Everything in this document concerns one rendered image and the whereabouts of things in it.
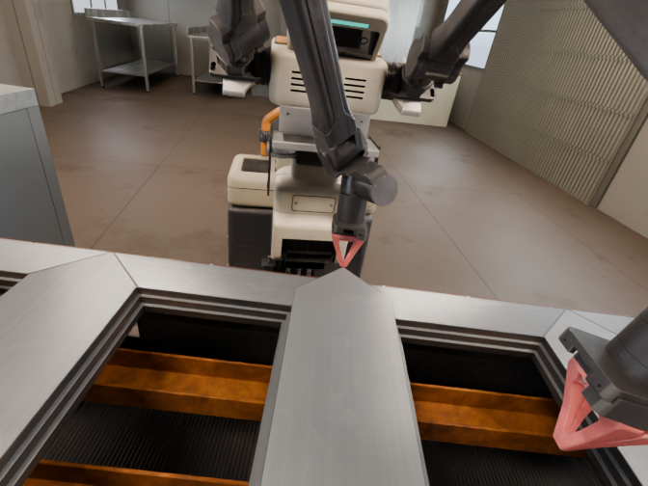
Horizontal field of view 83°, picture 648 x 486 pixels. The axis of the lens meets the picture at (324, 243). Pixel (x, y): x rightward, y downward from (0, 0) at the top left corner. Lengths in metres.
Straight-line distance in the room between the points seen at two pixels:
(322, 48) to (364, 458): 0.52
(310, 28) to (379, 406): 0.50
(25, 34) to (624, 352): 5.83
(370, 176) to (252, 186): 0.72
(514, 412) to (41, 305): 0.84
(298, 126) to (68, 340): 0.63
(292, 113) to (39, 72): 5.11
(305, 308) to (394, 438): 0.25
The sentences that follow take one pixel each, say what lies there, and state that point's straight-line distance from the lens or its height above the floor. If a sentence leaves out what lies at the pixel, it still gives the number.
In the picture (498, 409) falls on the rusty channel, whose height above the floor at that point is 0.68.
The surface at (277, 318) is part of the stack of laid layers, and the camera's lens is 0.65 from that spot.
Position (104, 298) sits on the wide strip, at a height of 0.85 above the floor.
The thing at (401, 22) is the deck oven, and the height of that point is 1.51.
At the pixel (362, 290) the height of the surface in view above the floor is 0.86.
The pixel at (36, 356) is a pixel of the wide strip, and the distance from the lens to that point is 0.63.
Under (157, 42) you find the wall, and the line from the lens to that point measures 9.38.
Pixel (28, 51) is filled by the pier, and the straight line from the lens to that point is 5.87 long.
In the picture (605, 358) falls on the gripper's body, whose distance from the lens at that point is 0.36.
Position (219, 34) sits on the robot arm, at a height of 1.24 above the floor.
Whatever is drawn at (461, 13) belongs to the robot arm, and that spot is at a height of 1.32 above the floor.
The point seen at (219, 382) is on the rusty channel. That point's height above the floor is 0.68.
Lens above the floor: 1.27
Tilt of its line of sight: 30 degrees down
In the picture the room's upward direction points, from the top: 8 degrees clockwise
